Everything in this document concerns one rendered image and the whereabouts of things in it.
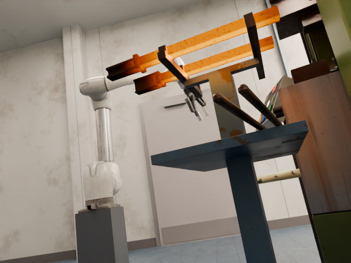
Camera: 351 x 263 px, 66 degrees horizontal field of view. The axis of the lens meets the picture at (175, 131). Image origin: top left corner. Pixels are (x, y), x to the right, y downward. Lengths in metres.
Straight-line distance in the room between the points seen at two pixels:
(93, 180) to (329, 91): 1.19
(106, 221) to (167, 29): 3.87
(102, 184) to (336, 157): 1.12
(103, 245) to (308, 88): 1.19
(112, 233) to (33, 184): 3.56
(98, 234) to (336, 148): 1.15
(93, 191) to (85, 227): 0.18
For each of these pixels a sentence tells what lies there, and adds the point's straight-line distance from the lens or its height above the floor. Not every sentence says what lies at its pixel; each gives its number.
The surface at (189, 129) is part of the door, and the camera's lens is 4.06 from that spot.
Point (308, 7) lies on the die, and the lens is 1.35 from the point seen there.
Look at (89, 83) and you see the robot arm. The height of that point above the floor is 1.37.
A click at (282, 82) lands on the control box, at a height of 1.15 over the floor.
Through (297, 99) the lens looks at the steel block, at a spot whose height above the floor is 0.86.
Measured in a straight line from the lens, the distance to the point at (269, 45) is 0.77.
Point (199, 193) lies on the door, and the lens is 3.94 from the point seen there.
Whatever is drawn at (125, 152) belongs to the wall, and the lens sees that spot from 4.27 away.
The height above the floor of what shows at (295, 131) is 0.67.
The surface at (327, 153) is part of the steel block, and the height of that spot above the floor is 0.65.
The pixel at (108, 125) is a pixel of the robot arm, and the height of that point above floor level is 1.14.
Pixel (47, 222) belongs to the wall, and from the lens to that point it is 4.79.
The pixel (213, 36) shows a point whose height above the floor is 0.93.
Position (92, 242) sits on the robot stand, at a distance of 1.55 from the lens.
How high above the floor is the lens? 0.58
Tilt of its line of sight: 14 degrees up
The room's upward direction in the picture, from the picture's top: 9 degrees counter-clockwise
